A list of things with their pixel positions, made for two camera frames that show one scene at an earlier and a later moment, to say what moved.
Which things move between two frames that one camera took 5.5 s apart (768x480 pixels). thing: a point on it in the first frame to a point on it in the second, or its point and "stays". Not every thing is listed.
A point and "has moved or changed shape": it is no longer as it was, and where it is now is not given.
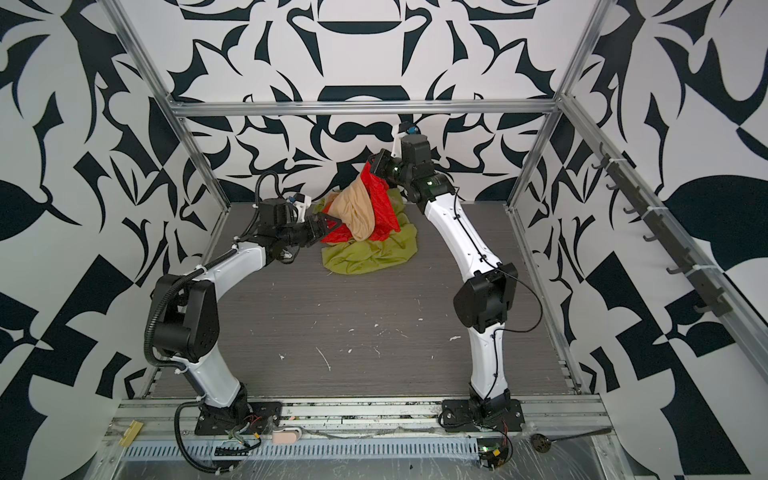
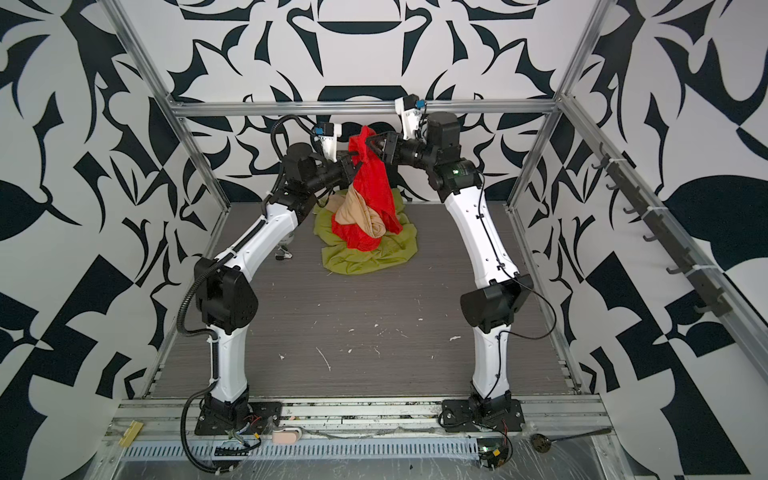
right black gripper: x=382 y=168 to x=394 y=156
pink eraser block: x=284 y=437 stays
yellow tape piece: x=131 y=433 stays
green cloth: x=361 y=256 stays
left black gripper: x=317 y=235 to x=347 y=168
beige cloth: x=352 y=206 has moved or changed shape
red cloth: x=385 y=218 has moved or changed shape
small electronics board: x=492 y=451 stays
